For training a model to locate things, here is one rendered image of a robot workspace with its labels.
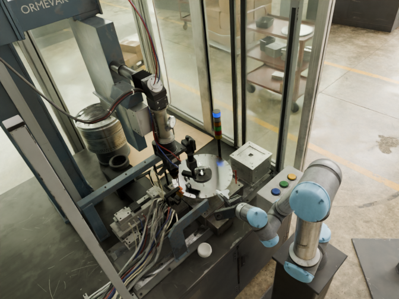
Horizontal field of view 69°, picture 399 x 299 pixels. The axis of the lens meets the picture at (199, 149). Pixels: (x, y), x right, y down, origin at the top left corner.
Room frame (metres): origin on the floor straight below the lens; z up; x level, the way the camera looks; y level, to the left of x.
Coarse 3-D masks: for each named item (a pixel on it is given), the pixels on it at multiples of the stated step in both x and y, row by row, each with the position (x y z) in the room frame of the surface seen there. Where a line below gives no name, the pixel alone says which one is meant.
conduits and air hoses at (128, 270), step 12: (156, 204) 0.96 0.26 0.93; (144, 216) 0.96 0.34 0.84; (156, 216) 0.90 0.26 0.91; (168, 216) 0.90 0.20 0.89; (132, 228) 0.89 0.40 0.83; (144, 228) 0.88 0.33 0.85; (156, 228) 0.84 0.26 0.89; (144, 252) 0.76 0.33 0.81; (132, 264) 0.73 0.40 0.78; (144, 264) 0.72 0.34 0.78; (120, 276) 0.68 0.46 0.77; (132, 276) 0.67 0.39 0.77; (108, 288) 0.63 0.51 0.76
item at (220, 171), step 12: (204, 156) 1.24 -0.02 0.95; (216, 156) 1.23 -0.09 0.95; (180, 168) 1.17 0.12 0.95; (216, 168) 1.13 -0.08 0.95; (228, 168) 1.11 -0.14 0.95; (180, 180) 1.08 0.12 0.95; (192, 180) 1.06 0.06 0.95; (216, 180) 1.04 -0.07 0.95; (180, 192) 0.99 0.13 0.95; (192, 192) 0.98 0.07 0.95; (204, 192) 0.97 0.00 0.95
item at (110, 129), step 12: (84, 108) 1.70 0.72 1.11; (96, 108) 1.72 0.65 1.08; (108, 120) 1.62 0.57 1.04; (84, 132) 1.47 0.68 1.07; (96, 132) 1.46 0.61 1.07; (108, 132) 1.47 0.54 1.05; (120, 132) 1.52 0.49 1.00; (96, 144) 1.46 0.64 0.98; (108, 144) 1.46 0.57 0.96; (120, 144) 1.50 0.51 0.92; (108, 156) 1.49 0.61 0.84
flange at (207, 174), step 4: (208, 168) 1.13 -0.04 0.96; (196, 172) 1.11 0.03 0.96; (204, 172) 1.09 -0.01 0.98; (208, 172) 1.10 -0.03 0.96; (200, 176) 1.08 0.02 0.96; (204, 176) 1.07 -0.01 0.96; (208, 176) 1.07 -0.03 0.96; (196, 180) 1.06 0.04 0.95; (200, 180) 1.05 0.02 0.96; (204, 180) 1.05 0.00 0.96
